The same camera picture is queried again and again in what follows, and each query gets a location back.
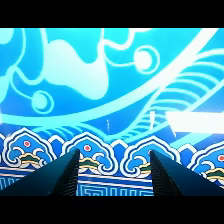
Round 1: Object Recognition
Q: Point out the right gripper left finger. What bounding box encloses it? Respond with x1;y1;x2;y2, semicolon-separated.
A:
0;148;82;197

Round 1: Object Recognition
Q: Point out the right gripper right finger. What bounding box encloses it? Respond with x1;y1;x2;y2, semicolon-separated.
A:
148;149;224;197

